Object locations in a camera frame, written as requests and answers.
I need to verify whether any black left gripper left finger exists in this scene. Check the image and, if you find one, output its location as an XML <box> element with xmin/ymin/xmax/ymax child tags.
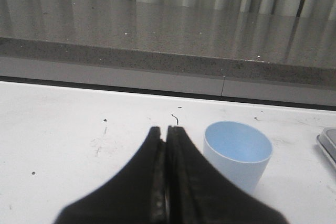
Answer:
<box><xmin>55</xmin><ymin>126</ymin><xmax>166</xmax><ymax>223</ymax></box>

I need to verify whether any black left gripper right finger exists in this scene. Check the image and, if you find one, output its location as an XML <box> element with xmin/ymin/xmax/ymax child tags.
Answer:
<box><xmin>166</xmin><ymin>126</ymin><xmax>285</xmax><ymax>223</ymax></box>

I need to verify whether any light blue plastic cup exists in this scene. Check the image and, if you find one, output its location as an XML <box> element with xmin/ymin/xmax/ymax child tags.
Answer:
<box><xmin>203</xmin><ymin>121</ymin><xmax>273</xmax><ymax>194</ymax></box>

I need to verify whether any silver electronic kitchen scale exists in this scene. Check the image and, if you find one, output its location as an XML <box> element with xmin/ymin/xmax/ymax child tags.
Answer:
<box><xmin>316</xmin><ymin>127</ymin><xmax>336</xmax><ymax>169</ymax></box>

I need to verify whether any grey stone counter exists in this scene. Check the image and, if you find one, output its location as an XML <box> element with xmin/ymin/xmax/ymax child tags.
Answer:
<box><xmin>0</xmin><ymin>0</ymin><xmax>336</xmax><ymax>109</ymax></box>

